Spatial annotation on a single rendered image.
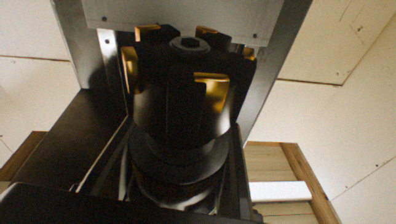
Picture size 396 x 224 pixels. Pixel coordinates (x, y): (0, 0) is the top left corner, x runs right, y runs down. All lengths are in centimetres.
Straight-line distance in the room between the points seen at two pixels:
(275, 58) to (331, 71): 70
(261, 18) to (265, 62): 16
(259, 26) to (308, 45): 63
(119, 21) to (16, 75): 95
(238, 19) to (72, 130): 51
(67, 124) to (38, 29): 66
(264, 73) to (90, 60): 56
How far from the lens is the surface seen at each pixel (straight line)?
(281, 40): 63
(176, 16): 50
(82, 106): 62
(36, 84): 136
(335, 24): 116
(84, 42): 64
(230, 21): 51
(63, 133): 56
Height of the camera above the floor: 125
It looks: 41 degrees up
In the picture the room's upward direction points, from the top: 170 degrees counter-clockwise
